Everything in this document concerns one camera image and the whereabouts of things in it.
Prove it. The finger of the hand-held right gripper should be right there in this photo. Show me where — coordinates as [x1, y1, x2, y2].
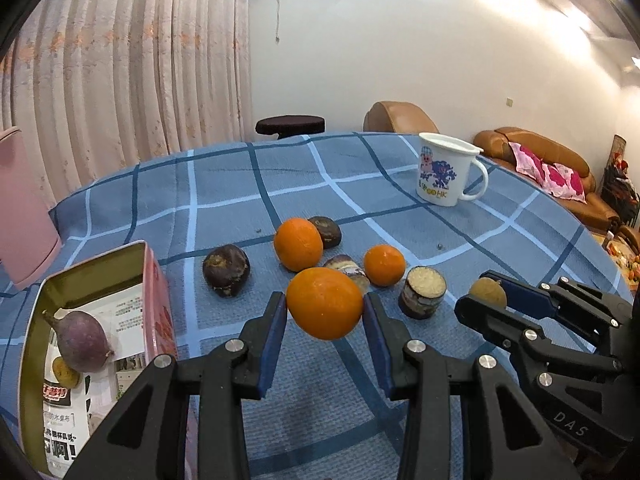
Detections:
[480, 270, 633, 333]
[454, 294, 621, 391]

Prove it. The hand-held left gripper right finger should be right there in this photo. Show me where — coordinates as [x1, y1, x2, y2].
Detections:
[362, 292, 573, 480]

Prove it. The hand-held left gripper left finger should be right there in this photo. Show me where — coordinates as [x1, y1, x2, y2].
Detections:
[65, 291, 288, 480]

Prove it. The brown longan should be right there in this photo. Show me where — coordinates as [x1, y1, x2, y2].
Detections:
[469, 278, 508, 310]

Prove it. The large orange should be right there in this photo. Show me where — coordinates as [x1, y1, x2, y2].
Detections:
[286, 267, 364, 341]

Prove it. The small orange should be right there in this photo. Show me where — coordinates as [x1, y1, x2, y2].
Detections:
[363, 244, 406, 288]

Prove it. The medium orange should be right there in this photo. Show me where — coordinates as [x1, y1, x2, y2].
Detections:
[273, 217, 324, 273]

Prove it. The pink metal tin box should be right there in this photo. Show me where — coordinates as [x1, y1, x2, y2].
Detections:
[19, 240, 198, 480]

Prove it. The small dark water chestnut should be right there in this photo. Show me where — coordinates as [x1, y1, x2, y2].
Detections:
[307, 216, 343, 250]

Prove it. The brown leather footstool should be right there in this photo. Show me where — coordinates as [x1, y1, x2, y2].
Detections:
[617, 225, 640, 256]

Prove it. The pink floral cushion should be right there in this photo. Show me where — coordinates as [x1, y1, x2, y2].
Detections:
[508, 142, 587, 204]

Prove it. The dark cluttered rack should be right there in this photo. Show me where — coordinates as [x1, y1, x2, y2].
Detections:
[600, 135, 640, 226]

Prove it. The printed paper packet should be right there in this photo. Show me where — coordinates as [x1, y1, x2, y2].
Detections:
[42, 282, 151, 478]

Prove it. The white printed mug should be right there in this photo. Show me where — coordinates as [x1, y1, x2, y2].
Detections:
[415, 132, 489, 208]

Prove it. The brown leather sofa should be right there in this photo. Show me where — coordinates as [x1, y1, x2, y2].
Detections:
[472, 127, 621, 231]

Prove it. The blue checked tablecloth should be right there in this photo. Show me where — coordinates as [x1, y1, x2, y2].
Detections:
[0, 132, 636, 480]

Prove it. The purple passion fruit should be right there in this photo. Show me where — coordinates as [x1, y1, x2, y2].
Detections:
[41, 310, 116, 374]

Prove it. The small yellow-green fruit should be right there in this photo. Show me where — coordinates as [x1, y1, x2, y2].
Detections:
[51, 356, 83, 390]

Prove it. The dark round stool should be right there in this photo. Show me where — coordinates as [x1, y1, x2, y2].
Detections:
[255, 115, 326, 140]

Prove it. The brown leather armchair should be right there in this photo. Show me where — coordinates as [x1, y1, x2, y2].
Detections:
[363, 101, 441, 135]

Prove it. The pink electric kettle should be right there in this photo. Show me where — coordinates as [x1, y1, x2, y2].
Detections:
[0, 127, 63, 291]

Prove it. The pink floral curtain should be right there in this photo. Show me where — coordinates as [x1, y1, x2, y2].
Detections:
[0, 0, 253, 211]

